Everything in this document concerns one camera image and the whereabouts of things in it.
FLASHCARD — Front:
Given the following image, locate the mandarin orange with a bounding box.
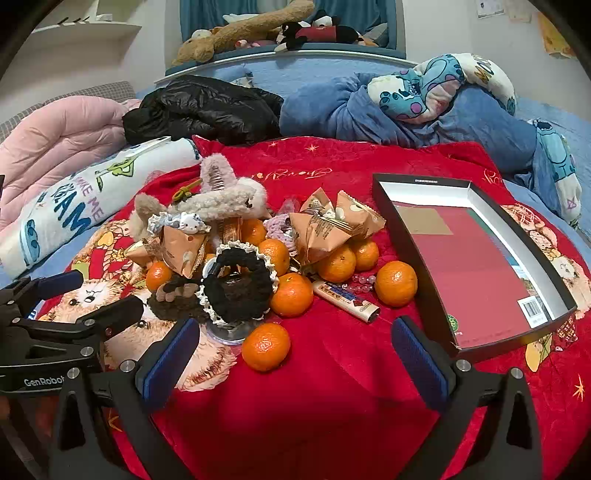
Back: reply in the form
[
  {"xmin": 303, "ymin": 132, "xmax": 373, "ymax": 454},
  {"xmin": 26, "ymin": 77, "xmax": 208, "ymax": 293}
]
[
  {"xmin": 316, "ymin": 244, "xmax": 357, "ymax": 284},
  {"xmin": 145, "ymin": 261, "xmax": 174, "ymax": 292},
  {"xmin": 241, "ymin": 322, "xmax": 293, "ymax": 373},
  {"xmin": 351, "ymin": 239, "xmax": 380, "ymax": 272},
  {"xmin": 374, "ymin": 261, "xmax": 419, "ymax": 308},
  {"xmin": 257, "ymin": 239, "xmax": 291, "ymax": 277},
  {"xmin": 269, "ymin": 272, "xmax": 315, "ymax": 318},
  {"xmin": 241, "ymin": 218, "xmax": 267, "ymax": 247}
]

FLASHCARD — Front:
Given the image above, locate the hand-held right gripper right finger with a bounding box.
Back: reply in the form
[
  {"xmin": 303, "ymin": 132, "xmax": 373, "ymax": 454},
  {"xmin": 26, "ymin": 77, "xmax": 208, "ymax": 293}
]
[{"xmin": 392, "ymin": 316, "xmax": 543, "ymax": 480}]

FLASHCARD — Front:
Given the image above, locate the blue plush blanket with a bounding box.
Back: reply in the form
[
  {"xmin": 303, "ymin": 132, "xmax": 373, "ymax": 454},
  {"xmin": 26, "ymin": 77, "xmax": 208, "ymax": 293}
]
[{"xmin": 279, "ymin": 71, "xmax": 539, "ymax": 185}]

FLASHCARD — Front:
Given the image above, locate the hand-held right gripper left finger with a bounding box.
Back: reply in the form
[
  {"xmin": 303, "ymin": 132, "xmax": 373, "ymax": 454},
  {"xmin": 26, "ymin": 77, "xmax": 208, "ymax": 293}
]
[{"xmin": 48, "ymin": 318, "xmax": 201, "ymax": 480}]

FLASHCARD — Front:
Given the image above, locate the blue cartoon printed quilt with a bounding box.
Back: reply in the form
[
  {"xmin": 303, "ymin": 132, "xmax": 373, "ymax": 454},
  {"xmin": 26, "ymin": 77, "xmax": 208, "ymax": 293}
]
[{"xmin": 367, "ymin": 53, "xmax": 583, "ymax": 227}]

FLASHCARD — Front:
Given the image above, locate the yellow wall poster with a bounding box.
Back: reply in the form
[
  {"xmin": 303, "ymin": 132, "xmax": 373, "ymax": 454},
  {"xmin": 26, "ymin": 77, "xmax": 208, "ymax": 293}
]
[{"xmin": 538, "ymin": 11, "xmax": 575, "ymax": 58}]

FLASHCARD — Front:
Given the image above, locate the blue scrunchie with white lace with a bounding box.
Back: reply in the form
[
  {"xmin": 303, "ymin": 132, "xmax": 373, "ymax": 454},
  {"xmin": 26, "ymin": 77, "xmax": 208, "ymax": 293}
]
[{"xmin": 147, "ymin": 212, "xmax": 185, "ymax": 237}]

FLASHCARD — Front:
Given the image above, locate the red printed blanket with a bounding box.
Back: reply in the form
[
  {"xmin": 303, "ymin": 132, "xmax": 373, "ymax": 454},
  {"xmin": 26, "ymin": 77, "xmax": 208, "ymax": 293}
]
[{"xmin": 34, "ymin": 136, "xmax": 591, "ymax": 480}]

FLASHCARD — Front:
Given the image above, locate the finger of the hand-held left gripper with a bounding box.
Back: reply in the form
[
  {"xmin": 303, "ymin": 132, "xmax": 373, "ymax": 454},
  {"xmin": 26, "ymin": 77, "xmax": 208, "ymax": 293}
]
[
  {"xmin": 0, "ymin": 271, "xmax": 85, "ymax": 319},
  {"xmin": 9, "ymin": 295, "xmax": 145, "ymax": 344}
]

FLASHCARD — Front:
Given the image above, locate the shallow black box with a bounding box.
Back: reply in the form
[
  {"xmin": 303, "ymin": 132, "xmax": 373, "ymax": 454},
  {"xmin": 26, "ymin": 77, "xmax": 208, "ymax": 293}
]
[{"xmin": 372, "ymin": 173, "xmax": 579, "ymax": 361}]

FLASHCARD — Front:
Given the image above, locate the bed frame with silver trim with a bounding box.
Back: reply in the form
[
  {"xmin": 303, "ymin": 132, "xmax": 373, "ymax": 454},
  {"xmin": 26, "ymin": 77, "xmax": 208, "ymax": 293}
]
[{"xmin": 154, "ymin": 0, "xmax": 419, "ymax": 84}]

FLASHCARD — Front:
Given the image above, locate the olive bow hair tie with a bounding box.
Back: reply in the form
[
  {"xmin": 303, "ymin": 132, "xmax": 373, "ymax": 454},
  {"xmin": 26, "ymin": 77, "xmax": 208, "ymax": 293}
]
[{"xmin": 171, "ymin": 178, "xmax": 204, "ymax": 204}]

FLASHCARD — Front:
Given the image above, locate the orange triangular snack packet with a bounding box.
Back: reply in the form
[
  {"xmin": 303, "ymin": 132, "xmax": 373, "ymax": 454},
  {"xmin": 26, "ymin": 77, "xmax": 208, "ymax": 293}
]
[
  {"xmin": 299, "ymin": 187, "xmax": 338, "ymax": 217},
  {"xmin": 159, "ymin": 226, "xmax": 208, "ymax": 279},
  {"xmin": 335, "ymin": 190, "xmax": 386, "ymax": 241},
  {"xmin": 288, "ymin": 210, "xmax": 354, "ymax": 278},
  {"xmin": 124, "ymin": 242, "xmax": 160, "ymax": 268}
]

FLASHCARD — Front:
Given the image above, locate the white candy bar wrapper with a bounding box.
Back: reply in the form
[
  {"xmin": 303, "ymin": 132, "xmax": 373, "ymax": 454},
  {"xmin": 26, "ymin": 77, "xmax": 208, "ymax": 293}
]
[{"xmin": 312, "ymin": 279, "xmax": 380, "ymax": 324}]

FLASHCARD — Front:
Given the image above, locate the white wall shelf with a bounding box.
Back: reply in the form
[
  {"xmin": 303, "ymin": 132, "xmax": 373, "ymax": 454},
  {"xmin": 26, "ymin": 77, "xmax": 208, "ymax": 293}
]
[{"xmin": 30, "ymin": 21, "xmax": 143, "ymax": 51}]

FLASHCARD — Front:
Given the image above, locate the brown plush dog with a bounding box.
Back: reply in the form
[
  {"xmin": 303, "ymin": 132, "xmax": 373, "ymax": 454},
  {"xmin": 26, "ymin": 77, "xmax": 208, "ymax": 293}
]
[{"xmin": 172, "ymin": 0, "xmax": 315, "ymax": 65}]

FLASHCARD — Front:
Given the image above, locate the clear round plastic case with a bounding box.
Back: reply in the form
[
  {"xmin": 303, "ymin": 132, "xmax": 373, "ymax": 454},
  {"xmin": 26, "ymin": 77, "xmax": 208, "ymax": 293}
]
[{"xmin": 205, "ymin": 318, "xmax": 259, "ymax": 344}]

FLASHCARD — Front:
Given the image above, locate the clear pink bead bracelet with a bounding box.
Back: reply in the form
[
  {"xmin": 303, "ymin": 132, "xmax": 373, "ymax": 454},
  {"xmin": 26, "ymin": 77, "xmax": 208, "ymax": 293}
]
[{"xmin": 339, "ymin": 272, "xmax": 377, "ymax": 296}]

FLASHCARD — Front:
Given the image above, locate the blue curtain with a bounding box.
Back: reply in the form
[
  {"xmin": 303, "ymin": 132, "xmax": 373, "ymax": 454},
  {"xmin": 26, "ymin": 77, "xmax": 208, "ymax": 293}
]
[{"xmin": 180, "ymin": 0, "xmax": 398, "ymax": 49}]

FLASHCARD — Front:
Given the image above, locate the long beige sherpa hair clip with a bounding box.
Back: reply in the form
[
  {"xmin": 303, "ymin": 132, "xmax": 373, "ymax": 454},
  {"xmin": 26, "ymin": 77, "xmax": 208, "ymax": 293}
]
[{"xmin": 168, "ymin": 187, "xmax": 259, "ymax": 220}]

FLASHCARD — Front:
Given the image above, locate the pink quilt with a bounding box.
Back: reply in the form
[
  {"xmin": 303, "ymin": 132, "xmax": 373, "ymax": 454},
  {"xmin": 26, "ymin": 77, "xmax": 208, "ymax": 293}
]
[{"xmin": 0, "ymin": 95, "xmax": 144, "ymax": 232}]

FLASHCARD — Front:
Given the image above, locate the purple crochet scrunchie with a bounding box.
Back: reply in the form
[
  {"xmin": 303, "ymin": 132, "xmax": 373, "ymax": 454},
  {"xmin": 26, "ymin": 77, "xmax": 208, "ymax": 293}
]
[{"xmin": 263, "ymin": 215, "xmax": 301, "ymax": 254}]

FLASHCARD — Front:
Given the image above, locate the black red mouse plush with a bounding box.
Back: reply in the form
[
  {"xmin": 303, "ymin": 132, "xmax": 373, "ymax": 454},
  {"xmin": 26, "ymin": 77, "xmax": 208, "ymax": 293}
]
[{"xmin": 274, "ymin": 16, "xmax": 370, "ymax": 51}]

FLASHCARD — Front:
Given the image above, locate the pink fluffy hair claw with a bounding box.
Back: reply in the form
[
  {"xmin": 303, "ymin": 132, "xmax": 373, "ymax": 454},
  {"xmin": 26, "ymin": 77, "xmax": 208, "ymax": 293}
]
[{"xmin": 198, "ymin": 153, "xmax": 273, "ymax": 217}]

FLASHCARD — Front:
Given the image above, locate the black puffer jacket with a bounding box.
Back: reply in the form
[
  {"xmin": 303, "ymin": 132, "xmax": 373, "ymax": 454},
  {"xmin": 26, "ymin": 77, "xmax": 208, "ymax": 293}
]
[{"xmin": 122, "ymin": 75, "xmax": 284, "ymax": 146}]

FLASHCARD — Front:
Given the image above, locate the white printed pillow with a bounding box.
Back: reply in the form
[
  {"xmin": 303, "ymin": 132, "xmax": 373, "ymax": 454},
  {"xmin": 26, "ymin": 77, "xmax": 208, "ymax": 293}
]
[{"xmin": 0, "ymin": 137, "xmax": 201, "ymax": 280}]

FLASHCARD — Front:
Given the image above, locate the beige fluffy hair claw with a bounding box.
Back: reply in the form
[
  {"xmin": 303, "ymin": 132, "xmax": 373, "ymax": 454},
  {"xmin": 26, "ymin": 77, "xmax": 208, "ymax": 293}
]
[{"xmin": 127, "ymin": 193, "xmax": 169, "ymax": 241}]

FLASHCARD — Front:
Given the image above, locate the white cat hair charm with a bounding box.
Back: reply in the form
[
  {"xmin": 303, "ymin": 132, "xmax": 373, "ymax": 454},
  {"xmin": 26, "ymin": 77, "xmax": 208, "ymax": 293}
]
[{"xmin": 178, "ymin": 212, "xmax": 208, "ymax": 234}]

